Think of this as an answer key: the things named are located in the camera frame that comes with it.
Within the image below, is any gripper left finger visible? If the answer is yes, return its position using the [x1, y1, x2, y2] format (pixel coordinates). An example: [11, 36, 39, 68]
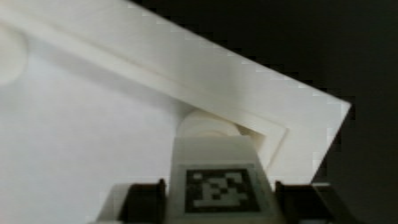
[94, 179, 167, 224]

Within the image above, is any white square tabletop part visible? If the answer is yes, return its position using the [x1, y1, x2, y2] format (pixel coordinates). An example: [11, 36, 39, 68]
[0, 0, 350, 224]

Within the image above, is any white table leg with tag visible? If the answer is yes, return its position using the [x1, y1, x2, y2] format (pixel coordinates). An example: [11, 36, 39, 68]
[166, 111, 286, 224]

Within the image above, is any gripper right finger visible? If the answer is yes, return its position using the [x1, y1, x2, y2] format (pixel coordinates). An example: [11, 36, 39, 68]
[276, 181, 356, 224]

